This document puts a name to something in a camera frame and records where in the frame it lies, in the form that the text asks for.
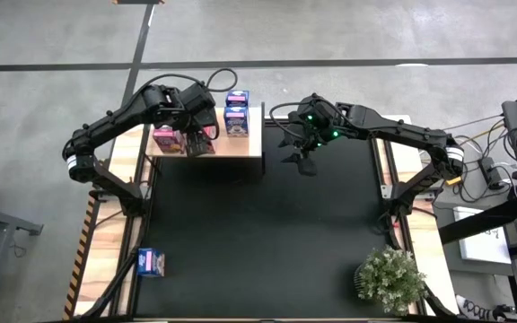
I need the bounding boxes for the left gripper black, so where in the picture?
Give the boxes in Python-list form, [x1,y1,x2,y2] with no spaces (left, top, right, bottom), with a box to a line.
[178,82,219,157]

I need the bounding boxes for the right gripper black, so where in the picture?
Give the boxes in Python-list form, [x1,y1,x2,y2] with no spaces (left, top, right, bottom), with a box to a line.
[280,94,345,177]

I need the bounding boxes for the red Froot Loops cereal box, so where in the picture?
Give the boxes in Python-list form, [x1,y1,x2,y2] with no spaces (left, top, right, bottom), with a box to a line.
[202,127,218,154]

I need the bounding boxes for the pink snack box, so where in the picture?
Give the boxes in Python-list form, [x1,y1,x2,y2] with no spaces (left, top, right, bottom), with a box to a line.
[153,125,187,156]

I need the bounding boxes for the blue Frosted Flakes cereal box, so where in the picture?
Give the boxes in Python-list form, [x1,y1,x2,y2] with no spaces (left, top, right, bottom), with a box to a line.
[223,106,250,138]
[136,247,166,278]
[224,89,250,109]

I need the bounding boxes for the black metal shelf leg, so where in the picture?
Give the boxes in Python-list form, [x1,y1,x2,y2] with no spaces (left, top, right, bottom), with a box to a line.
[259,101,267,176]

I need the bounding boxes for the light wooden shelf board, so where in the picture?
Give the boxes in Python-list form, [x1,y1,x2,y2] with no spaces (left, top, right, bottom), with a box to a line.
[145,106,264,159]

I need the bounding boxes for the wooden table side board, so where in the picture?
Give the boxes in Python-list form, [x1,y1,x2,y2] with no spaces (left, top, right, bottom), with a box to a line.
[374,114,460,315]
[73,124,150,318]

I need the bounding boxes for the green artificial potted plant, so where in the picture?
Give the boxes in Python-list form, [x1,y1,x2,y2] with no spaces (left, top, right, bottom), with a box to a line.
[353,244,430,316]

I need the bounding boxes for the black metal beam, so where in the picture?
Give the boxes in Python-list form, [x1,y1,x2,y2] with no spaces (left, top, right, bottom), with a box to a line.
[437,195,517,246]

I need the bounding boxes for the black power brick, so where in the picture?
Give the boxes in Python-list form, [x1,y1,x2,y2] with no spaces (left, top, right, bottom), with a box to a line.
[478,156,507,189]

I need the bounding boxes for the white sheet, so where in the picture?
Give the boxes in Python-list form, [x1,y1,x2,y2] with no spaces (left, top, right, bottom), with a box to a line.
[452,205,513,266]

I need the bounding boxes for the person's shoe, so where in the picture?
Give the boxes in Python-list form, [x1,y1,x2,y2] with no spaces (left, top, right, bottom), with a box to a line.
[455,293,511,322]

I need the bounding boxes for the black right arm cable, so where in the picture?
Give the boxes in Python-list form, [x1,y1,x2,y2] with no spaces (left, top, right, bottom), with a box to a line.
[268,100,313,141]

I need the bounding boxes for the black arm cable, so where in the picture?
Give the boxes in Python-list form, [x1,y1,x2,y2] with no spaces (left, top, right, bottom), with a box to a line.
[141,66,240,94]
[268,100,313,141]

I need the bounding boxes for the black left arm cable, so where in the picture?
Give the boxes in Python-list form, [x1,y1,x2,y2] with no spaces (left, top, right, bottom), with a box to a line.
[141,66,240,94]

